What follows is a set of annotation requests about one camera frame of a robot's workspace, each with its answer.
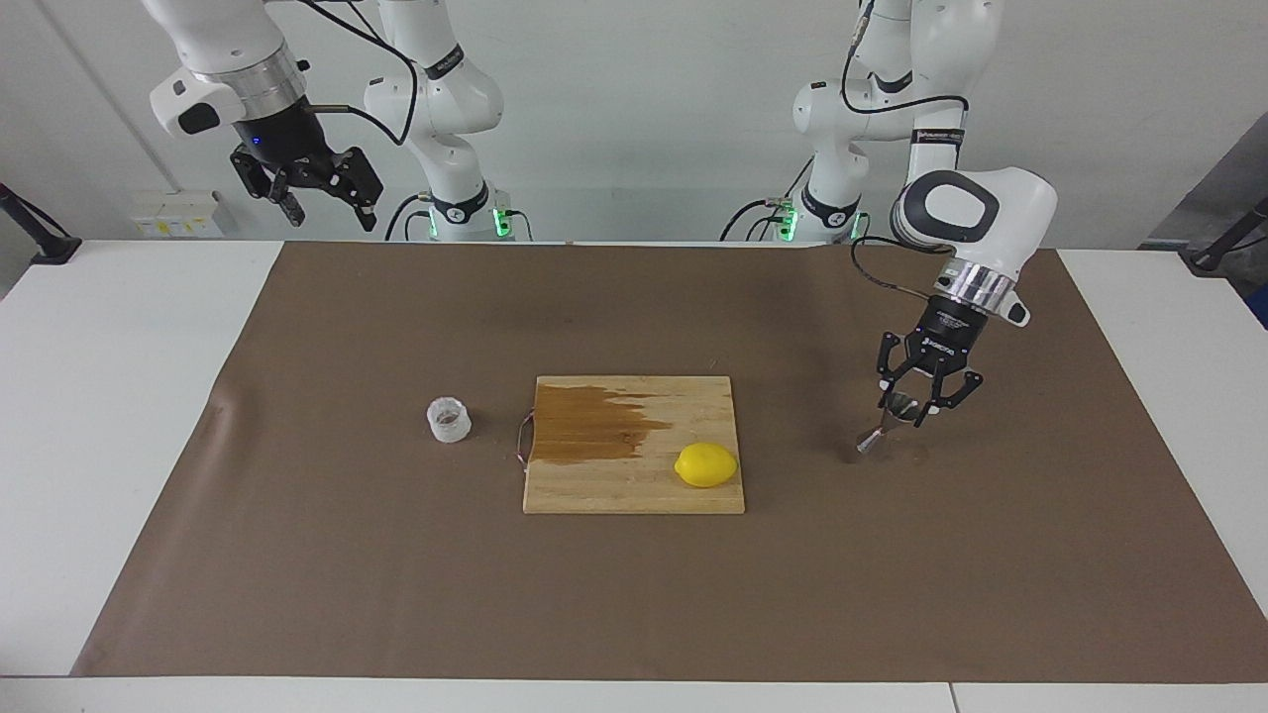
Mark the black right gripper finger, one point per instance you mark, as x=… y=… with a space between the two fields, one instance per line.
x=272 y=183
x=357 y=178

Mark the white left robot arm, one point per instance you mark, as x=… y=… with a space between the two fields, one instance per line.
x=976 y=213

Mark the small clear plastic cup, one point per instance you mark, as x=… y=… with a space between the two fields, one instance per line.
x=449 y=421

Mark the wooden cutting board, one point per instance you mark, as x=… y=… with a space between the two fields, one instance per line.
x=634 y=485

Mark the yellow lemon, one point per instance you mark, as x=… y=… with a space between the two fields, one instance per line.
x=705 y=465

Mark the black table clamp mount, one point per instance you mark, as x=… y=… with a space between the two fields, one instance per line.
x=1211 y=259
x=50 y=248

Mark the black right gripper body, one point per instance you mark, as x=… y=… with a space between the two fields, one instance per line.
x=282 y=139

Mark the white wall socket box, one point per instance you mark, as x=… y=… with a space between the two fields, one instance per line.
x=178 y=218

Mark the brown paper table mat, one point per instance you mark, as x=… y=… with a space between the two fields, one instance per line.
x=396 y=574

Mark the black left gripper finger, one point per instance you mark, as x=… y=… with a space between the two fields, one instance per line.
x=889 y=371
x=956 y=391

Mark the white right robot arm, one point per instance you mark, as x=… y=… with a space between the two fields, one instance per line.
x=436 y=99

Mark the steel double jigger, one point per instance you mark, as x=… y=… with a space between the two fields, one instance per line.
x=870 y=442

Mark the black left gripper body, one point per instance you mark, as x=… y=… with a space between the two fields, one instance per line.
x=946 y=337

